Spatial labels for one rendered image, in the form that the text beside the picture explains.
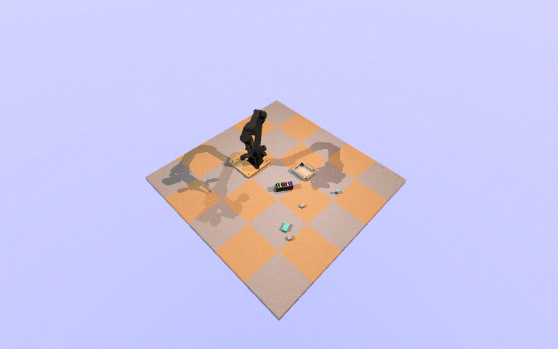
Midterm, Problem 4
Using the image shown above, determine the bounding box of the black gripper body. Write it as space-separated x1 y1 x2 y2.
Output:
240 143 267 161

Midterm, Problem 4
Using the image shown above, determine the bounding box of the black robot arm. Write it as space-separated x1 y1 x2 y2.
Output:
240 109 267 154

